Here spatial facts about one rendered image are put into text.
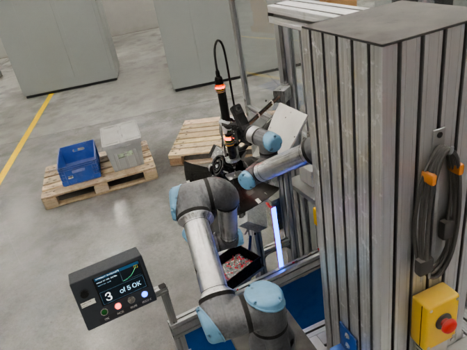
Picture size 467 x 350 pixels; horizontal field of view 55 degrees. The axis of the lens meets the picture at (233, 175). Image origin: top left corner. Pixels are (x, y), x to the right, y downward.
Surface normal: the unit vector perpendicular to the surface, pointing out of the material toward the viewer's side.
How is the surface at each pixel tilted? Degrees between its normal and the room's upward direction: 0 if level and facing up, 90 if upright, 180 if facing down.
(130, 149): 96
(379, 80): 90
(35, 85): 90
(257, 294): 8
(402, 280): 90
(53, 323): 0
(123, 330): 0
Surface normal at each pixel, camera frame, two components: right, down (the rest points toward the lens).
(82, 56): 0.18, 0.45
